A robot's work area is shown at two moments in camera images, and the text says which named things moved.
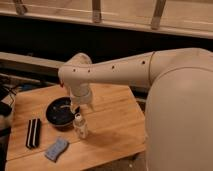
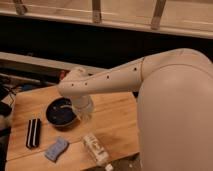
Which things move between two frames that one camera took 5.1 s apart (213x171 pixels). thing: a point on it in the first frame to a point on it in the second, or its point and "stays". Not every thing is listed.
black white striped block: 33,133 stays
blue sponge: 54,152 stays
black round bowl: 59,113 stays
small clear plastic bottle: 80,126 to 97,151
